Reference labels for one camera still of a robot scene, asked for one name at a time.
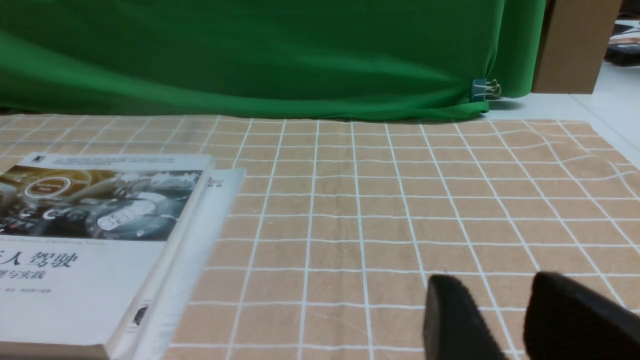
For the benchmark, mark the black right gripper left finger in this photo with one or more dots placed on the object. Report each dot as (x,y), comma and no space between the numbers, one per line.
(453,326)

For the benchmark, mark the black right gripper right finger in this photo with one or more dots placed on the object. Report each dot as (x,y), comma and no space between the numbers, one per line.
(566,320)

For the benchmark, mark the tan checkered tablecloth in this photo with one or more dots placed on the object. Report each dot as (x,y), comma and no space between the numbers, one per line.
(328,248)

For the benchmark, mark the teal binder clip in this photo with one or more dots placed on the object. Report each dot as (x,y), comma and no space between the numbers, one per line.
(482,90)

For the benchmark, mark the brown cardboard box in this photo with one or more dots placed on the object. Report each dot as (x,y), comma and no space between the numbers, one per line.
(574,39)

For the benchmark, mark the white lower book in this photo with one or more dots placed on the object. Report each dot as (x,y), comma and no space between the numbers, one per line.
(162,319)

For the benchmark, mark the green backdrop cloth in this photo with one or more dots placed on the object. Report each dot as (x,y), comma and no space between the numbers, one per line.
(377,60)

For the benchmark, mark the white book with car cover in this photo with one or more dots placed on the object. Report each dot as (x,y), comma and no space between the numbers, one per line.
(82,237)

